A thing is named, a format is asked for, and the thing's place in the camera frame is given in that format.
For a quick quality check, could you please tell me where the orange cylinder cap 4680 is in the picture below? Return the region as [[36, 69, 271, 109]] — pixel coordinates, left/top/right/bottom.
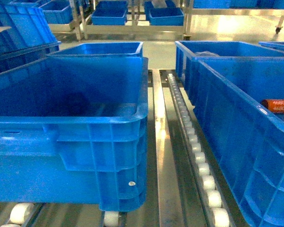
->
[[261, 99, 284, 114]]

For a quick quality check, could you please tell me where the steel shelf rack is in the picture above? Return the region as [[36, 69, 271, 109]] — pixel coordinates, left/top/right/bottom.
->
[[0, 0, 284, 227]]

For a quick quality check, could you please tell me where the blue bin behind left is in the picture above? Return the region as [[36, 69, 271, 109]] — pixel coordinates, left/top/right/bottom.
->
[[48, 42, 143, 57]]

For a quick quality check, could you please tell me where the blue bin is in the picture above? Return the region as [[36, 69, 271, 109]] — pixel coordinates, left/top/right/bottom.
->
[[175, 41, 284, 105], [0, 56, 148, 212], [91, 0, 128, 26], [0, 4, 60, 73], [144, 0, 184, 26], [48, 42, 143, 57], [194, 57, 284, 227]]

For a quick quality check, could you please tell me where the blue bin behind right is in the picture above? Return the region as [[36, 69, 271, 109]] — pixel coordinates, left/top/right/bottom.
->
[[175, 41, 284, 105]]

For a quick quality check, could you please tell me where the blue bin left front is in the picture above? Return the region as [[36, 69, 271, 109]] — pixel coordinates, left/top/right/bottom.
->
[[0, 56, 148, 212]]

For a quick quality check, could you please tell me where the far blue bin right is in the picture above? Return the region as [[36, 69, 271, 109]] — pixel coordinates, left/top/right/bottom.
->
[[144, 0, 184, 26]]

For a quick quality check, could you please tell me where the blue bin right front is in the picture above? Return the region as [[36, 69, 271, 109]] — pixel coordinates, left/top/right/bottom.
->
[[194, 57, 284, 227]]

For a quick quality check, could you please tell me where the white roller track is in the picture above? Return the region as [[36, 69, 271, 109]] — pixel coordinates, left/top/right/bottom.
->
[[167, 73, 233, 227]]

